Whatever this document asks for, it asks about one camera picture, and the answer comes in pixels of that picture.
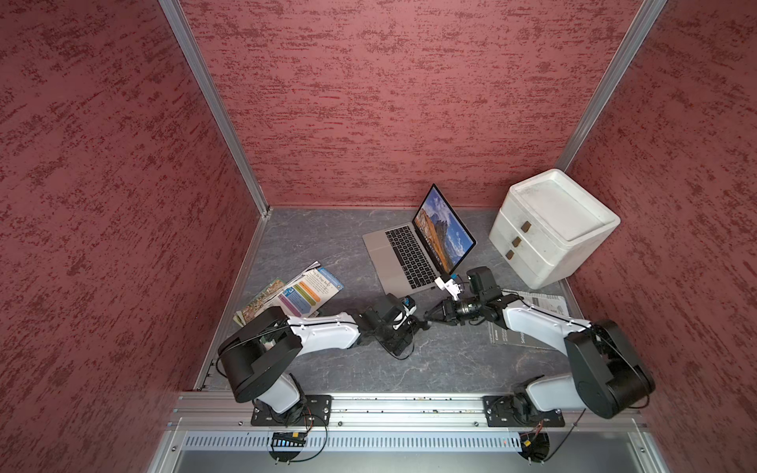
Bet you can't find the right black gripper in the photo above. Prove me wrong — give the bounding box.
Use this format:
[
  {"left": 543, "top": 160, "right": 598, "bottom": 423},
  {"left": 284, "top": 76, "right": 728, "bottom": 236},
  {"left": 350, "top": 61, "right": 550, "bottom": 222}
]
[{"left": 424, "top": 294, "right": 485, "bottom": 325}]

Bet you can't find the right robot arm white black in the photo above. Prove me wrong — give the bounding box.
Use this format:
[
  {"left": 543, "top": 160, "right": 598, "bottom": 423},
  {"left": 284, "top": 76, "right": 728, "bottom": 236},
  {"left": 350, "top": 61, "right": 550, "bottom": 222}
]
[{"left": 425, "top": 266, "right": 656, "bottom": 426}]

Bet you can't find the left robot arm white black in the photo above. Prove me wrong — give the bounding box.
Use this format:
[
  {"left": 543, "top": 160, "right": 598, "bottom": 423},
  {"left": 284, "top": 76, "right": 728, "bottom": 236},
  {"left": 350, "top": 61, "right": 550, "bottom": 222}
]
[{"left": 217, "top": 294, "right": 429, "bottom": 426}]

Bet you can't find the silver open laptop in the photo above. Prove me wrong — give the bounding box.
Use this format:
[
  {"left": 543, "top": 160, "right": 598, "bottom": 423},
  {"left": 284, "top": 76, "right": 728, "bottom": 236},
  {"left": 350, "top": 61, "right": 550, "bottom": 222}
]
[{"left": 363, "top": 184, "right": 476, "bottom": 297}]

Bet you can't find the colourful booklet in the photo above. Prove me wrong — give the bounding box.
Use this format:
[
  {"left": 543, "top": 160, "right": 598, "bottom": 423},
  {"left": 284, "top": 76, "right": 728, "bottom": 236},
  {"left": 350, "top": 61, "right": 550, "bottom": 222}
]
[{"left": 263, "top": 261, "right": 344, "bottom": 318}]

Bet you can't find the white paper manual in sleeve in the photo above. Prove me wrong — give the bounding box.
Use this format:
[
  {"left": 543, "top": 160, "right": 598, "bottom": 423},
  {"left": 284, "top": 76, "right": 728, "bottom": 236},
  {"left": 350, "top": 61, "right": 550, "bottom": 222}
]
[{"left": 502, "top": 290, "right": 582, "bottom": 353}]

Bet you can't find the white three-drawer storage box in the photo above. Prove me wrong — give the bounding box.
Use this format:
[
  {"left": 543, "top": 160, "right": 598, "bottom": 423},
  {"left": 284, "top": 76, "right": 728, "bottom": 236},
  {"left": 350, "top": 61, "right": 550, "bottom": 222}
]
[{"left": 489, "top": 169, "right": 621, "bottom": 290}]

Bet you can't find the green colourful booklet underneath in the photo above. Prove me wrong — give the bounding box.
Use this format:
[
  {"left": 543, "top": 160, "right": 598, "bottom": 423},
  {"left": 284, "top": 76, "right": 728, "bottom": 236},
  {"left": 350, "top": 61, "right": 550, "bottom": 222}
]
[{"left": 233, "top": 279, "right": 284, "bottom": 327}]

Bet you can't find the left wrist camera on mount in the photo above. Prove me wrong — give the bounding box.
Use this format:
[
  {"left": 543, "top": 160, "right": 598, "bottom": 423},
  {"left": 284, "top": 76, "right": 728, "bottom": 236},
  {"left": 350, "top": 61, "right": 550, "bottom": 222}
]
[{"left": 392, "top": 297, "right": 417, "bottom": 330}]

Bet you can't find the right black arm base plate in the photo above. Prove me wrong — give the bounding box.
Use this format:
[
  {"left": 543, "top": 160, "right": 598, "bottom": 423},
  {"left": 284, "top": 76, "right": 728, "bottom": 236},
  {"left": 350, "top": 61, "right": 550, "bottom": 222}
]
[{"left": 482, "top": 394, "right": 566, "bottom": 429}]

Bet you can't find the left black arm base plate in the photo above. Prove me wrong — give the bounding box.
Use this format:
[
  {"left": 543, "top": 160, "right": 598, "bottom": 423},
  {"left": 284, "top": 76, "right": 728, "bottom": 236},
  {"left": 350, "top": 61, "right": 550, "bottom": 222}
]
[{"left": 250, "top": 394, "right": 333, "bottom": 428}]

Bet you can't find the aluminium front rail frame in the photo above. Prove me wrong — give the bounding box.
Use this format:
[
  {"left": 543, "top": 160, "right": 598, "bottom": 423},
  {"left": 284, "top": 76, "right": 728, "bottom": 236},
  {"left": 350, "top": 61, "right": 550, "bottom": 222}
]
[{"left": 148, "top": 392, "right": 668, "bottom": 472}]

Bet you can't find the right aluminium corner post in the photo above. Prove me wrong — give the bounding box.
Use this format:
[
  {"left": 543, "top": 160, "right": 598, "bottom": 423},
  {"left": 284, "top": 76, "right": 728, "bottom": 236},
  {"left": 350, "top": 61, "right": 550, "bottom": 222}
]
[{"left": 555, "top": 0, "right": 668, "bottom": 173}]

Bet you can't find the aluminium corner post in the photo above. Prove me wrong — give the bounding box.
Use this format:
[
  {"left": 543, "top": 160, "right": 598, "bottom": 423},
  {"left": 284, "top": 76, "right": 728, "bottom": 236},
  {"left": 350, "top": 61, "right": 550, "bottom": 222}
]
[
  {"left": 555, "top": 0, "right": 668, "bottom": 173},
  {"left": 159, "top": 0, "right": 270, "bottom": 219}
]

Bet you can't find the left aluminium corner post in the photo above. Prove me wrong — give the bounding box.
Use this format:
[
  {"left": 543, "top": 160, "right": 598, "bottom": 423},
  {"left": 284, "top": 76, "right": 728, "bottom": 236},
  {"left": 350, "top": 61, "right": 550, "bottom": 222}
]
[{"left": 159, "top": 0, "right": 270, "bottom": 219}]

